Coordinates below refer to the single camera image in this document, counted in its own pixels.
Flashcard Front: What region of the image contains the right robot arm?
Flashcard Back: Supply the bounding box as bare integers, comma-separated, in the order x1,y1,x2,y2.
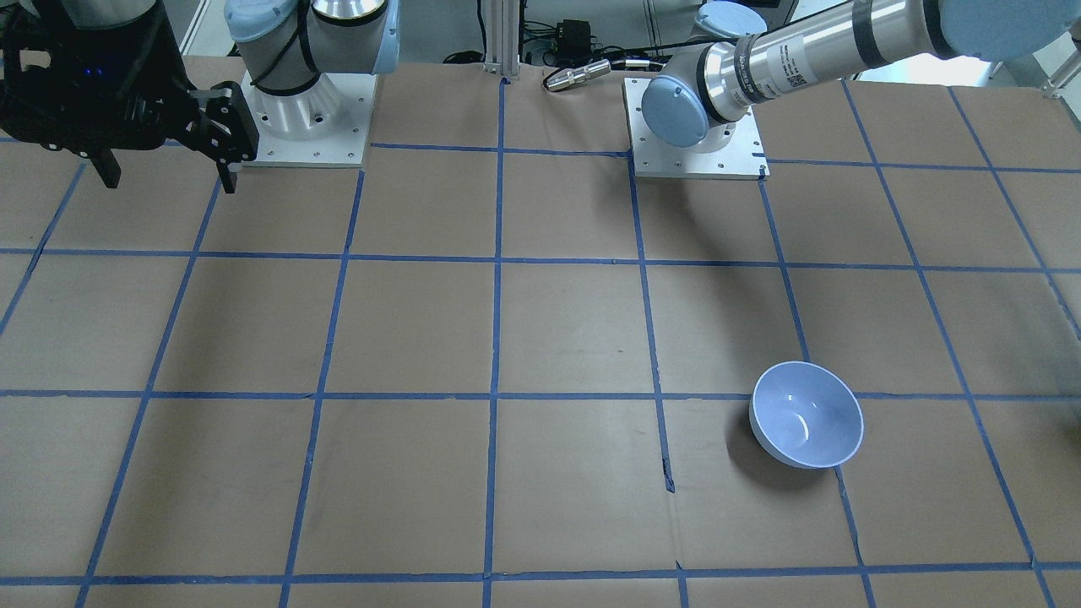
3,1,399,193

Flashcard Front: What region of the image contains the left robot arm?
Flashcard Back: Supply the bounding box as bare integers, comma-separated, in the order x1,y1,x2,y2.
638,1,1078,149

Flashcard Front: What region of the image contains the blue bowl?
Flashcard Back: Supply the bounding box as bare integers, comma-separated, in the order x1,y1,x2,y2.
749,361,866,470

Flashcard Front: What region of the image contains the gold cylinder tool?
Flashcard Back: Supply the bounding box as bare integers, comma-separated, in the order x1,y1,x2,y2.
543,60,611,93

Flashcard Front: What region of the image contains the black power adapter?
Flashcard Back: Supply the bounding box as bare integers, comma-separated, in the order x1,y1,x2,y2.
552,19,593,62

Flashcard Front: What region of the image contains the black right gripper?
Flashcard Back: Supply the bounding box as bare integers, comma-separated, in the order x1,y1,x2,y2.
3,1,261,195

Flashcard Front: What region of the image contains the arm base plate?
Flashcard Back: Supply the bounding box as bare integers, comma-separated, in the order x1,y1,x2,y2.
624,76,771,180
241,72,381,169

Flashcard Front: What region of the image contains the aluminium frame post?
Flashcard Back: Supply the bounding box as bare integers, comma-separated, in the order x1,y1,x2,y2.
476,1,524,82

